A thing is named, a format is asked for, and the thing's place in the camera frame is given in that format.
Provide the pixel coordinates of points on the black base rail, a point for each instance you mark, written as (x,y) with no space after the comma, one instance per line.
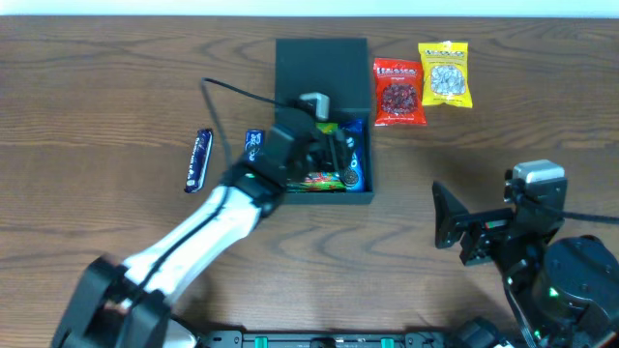
(236,339)

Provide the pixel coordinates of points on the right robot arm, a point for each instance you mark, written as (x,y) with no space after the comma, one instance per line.
(563,292)

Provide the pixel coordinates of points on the Cadbury Dairy Milk bar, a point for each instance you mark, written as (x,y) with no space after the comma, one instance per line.
(198,165)

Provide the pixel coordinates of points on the Haribo gummy worms bag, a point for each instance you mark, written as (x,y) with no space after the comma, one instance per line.
(321,181)

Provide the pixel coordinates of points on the blue Oreo cookie pack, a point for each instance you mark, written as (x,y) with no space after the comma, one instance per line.
(353,176)

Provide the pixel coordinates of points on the blue Eclipse mints tin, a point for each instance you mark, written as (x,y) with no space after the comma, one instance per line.
(253,143)

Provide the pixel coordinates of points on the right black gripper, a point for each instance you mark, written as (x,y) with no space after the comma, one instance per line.
(479,234)

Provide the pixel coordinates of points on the red snack bag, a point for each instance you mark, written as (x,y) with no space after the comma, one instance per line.
(399,87)

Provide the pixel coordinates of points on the black open gift box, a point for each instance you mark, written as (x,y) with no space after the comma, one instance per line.
(339,69)

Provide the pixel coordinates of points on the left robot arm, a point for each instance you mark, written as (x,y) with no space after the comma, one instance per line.
(129,304)

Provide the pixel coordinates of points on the yellow sunflower seeds bag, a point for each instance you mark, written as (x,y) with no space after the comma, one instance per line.
(445,67)

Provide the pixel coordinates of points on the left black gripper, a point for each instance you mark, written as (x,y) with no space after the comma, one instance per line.
(332,152)

